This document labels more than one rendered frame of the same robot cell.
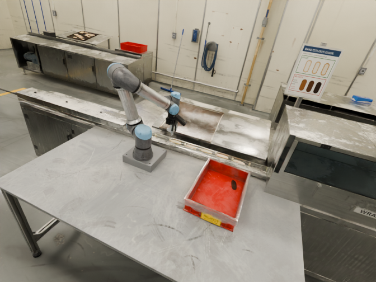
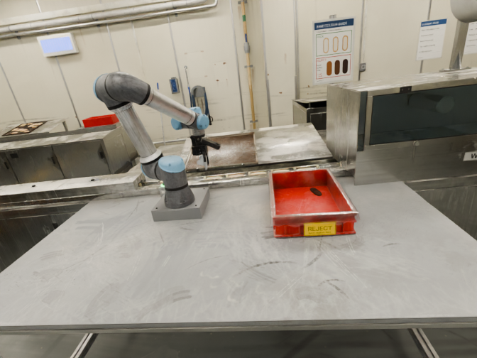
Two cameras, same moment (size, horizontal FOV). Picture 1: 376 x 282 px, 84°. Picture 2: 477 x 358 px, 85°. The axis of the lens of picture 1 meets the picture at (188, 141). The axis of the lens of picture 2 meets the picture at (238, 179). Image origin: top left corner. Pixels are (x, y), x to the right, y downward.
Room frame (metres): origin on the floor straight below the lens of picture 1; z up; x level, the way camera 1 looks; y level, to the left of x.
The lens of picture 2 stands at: (0.02, 0.25, 1.46)
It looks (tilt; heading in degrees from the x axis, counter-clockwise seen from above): 22 degrees down; 349
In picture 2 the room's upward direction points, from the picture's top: 7 degrees counter-clockwise
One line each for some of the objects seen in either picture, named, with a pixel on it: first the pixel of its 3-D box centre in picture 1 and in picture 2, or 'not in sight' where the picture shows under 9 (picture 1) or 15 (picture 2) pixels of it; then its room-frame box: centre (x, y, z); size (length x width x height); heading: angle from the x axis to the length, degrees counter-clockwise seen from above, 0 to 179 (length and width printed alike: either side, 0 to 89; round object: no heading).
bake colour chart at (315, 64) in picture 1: (311, 73); (333, 52); (2.01, -1.01, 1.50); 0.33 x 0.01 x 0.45; 80
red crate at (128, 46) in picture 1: (134, 47); (101, 120); (5.10, 1.54, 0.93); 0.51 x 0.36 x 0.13; 79
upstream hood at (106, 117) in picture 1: (73, 107); (46, 190); (1.83, 1.16, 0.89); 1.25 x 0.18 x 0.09; 75
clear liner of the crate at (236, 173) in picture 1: (219, 189); (304, 197); (1.02, -0.25, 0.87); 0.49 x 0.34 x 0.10; 161
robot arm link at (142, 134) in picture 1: (142, 135); (172, 170); (1.26, 0.32, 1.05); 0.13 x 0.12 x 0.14; 37
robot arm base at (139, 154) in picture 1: (142, 149); (177, 192); (1.25, 0.32, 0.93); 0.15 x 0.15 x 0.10
